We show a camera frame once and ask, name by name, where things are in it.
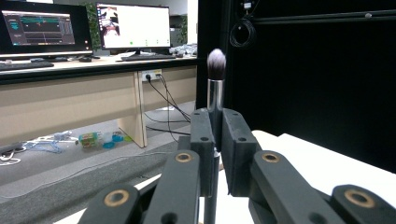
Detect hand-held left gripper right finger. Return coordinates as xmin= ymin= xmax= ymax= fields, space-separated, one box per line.
xmin=221 ymin=107 xmax=262 ymax=198

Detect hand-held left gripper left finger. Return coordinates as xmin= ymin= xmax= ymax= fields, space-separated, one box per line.
xmin=190 ymin=107 xmax=217 ymax=198

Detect makeup brush with dark handle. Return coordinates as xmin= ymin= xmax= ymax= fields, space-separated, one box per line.
xmin=204 ymin=48 xmax=227 ymax=224

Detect black curtain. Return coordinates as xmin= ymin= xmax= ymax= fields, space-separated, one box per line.
xmin=195 ymin=0 xmax=396 ymax=175

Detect blue round lids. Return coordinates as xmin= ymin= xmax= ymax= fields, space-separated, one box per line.
xmin=102 ymin=131 xmax=134 ymax=150

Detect pile of clear bags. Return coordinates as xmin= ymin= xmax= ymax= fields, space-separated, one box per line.
xmin=168 ymin=43 xmax=198 ymax=59

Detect black keyboard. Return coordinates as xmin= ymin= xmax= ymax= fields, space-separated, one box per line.
xmin=0 ymin=61 xmax=55 ymax=72
xmin=120 ymin=53 xmax=177 ymax=63

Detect green label bottle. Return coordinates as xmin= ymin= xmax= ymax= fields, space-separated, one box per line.
xmin=78 ymin=131 xmax=105 ymax=149

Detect green plant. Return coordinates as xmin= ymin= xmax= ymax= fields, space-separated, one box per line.
xmin=177 ymin=14 xmax=190 ymax=45
xmin=79 ymin=1 xmax=103 ymax=51

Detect white screen monitor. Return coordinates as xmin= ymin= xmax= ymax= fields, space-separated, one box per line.
xmin=95 ymin=2 xmax=172 ymax=58

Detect long beige desk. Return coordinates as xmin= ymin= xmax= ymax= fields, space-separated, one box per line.
xmin=0 ymin=52 xmax=199 ymax=149

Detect clutter on floor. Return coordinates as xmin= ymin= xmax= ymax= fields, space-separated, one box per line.
xmin=22 ymin=130 xmax=79 ymax=154

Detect grey tube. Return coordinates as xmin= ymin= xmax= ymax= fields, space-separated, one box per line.
xmin=0 ymin=141 xmax=24 ymax=156

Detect white plastic hangers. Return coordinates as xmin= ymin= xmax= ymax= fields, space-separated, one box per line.
xmin=0 ymin=148 xmax=23 ymax=166

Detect dark screen monitor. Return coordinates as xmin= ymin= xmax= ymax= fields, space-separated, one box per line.
xmin=0 ymin=0 xmax=93 ymax=59

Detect black power cables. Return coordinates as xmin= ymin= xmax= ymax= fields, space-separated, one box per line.
xmin=144 ymin=74 xmax=191 ymax=143

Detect white wall socket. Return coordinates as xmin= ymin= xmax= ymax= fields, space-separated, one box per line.
xmin=141 ymin=68 xmax=163 ymax=83

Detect coiled black cable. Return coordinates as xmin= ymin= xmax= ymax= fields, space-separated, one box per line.
xmin=229 ymin=17 xmax=258 ymax=49

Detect black metal frame bar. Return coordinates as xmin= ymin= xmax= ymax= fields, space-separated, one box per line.
xmin=251 ymin=8 xmax=396 ymax=26

